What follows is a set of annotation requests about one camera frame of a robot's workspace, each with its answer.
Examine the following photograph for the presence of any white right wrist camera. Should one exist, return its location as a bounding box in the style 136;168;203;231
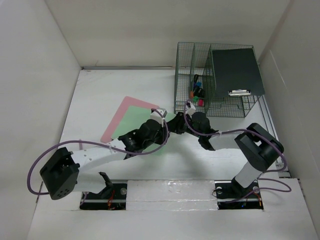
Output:
185;101;196;117

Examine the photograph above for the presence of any pink cap highlighter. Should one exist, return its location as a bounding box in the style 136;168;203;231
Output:
198;99;204;107

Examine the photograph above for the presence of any green cap highlighter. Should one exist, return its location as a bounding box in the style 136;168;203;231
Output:
193;88;205;102

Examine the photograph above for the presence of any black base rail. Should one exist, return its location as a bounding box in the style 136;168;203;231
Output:
79;180;264;211

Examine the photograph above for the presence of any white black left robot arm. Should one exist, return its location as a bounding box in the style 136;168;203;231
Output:
39;109;185;200

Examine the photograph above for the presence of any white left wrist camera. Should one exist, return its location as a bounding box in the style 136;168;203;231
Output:
150;108;167;126

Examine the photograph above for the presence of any pink clipboard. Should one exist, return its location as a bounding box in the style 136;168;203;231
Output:
100;96;159;143

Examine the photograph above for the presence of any orange cap highlighter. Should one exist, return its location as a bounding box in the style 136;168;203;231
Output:
189;86;201;98

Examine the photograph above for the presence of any green wire mesh desk organizer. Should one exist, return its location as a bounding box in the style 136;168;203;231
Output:
174;42;262;118

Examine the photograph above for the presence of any black clipboard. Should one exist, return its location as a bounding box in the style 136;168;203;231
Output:
212;47;265;98

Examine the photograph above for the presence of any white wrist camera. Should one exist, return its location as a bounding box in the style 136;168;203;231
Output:
150;108;167;126
185;101;196;117

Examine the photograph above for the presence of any green clipboard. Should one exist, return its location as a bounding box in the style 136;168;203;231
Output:
111;106;176;156

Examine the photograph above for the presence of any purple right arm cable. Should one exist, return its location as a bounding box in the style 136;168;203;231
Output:
183;100;293;203

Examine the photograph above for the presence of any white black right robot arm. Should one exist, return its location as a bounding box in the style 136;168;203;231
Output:
183;112;286;202

